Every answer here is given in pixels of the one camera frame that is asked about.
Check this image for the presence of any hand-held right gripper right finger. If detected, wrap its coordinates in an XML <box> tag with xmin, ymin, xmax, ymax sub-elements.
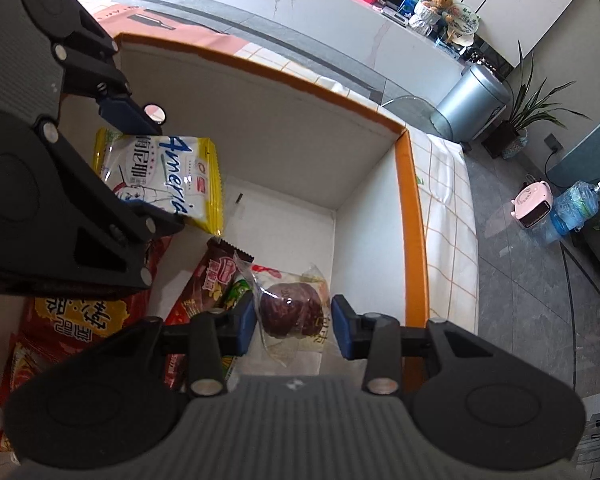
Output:
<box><xmin>330</xmin><ymin>294</ymin><xmax>486</xmax><ymax>395</ymax></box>

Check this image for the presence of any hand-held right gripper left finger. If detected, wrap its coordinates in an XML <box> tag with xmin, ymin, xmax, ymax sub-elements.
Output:
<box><xmin>97</xmin><ymin>292</ymin><xmax>257</xmax><ymax>396</ymax></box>

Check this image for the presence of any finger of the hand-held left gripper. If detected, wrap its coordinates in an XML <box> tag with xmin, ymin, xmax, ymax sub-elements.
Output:
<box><xmin>20</xmin><ymin>0</ymin><xmax>167</xmax><ymax>136</ymax></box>
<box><xmin>36</xmin><ymin>117</ymin><xmax>186</xmax><ymax>291</ymax></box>

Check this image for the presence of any green sausage stick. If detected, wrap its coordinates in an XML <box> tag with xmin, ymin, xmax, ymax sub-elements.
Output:
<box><xmin>220</xmin><ymin>280</ymin><xmax>255</xmax><ymax>388</ymax></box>

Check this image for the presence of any clear red-label pastry packet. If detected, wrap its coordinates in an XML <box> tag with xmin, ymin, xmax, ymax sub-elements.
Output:
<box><xmin>233</xmin><ymin>252</ymin><xmax>331</xmax><ymax>368</ymax></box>

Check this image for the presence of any yellow biscuit packet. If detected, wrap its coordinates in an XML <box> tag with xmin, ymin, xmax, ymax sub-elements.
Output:
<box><xmin>92</xmin><ymin>128</ymin><xmax>224</xmax><ymax>237</ymax></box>

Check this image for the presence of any brown chocolate bar wrapper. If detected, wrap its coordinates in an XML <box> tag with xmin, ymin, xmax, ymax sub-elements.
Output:
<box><xmin>164</xmin><ymin>237</ymin><xmax>255</xmax><ymax>391</ymax></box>

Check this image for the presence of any red snack bag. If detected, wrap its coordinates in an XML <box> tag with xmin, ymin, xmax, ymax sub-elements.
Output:
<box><xmin>0</xmin><ymin>237</ymin><xmax>173</xmax><ymax>461</ymax></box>

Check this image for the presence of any orange cardboard box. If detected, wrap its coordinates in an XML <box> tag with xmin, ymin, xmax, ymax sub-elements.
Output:
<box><xmin>0</xmin><ymin>32</ymin><xmax>429</xmax><ymax>453</ymax></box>

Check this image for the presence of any pink printed table mat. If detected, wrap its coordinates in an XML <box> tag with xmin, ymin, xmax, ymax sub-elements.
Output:
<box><xmin>92</xmin><ymin>2</ymin><xmax>246</xmax><ymax>56</ymax></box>

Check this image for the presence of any white marble cabinet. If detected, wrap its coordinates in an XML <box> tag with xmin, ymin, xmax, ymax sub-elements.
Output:
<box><xmin>115</xmin><ymin>0</ymin><xmax>466</xmax><ymax>106</ymax></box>

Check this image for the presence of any pink small heater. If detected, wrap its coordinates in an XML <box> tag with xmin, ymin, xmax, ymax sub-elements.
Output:
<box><xmin>511</xmin><ymin>181</ymin><xmax>554</xmax><ymax>230</ymax></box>

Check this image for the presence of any round glass table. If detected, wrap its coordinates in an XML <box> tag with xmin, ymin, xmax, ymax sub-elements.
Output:
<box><xmin>380</xmin><ymin>95</ymin><xmax>452</xmax><ymax>137</ymax></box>

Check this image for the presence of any large water bottle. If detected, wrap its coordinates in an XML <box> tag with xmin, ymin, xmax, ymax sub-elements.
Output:
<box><xmin>540</xmin><ymin>180</ymin><xmax>600</xmax><ymax>246</ymax></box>

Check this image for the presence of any silver trash bin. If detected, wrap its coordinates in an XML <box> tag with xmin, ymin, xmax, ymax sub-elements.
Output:
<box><xmin>430</xmin><ymin>64</ymin><xmax>511</xmax><ymax>143</ymax></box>

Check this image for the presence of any potted long-leaf plant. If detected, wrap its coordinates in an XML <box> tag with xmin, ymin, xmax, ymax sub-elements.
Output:
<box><xmin>482</xmin><ymin>42</ymin><xmax>592</xmax><ymax>161</ymax></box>

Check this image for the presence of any teddy bear bouquet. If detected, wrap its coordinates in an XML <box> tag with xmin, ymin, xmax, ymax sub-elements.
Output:
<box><xmin>410</xmin><ymin>0</ymin><xmax>454</xmax><ymax>36</ymax></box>

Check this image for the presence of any round printed hand fan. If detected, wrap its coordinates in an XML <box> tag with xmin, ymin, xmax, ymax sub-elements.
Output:
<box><xmin>447</xmin><ymin>2</ymin><xmax>481</xmax><ymax>46</ymax></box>

